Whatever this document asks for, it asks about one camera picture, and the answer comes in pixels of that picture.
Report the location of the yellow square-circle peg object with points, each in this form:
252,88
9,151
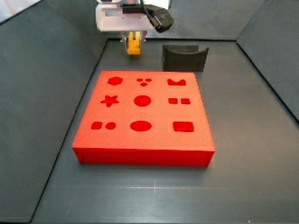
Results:
133,43

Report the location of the black curved regrasp stand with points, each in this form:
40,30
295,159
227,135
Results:
184,58

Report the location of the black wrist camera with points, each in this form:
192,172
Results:
157,15

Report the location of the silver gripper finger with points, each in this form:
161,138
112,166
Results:
124,37
143,36

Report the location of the red shape fixture block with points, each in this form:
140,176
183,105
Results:
144,120

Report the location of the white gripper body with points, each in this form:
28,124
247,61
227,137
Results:
113,21

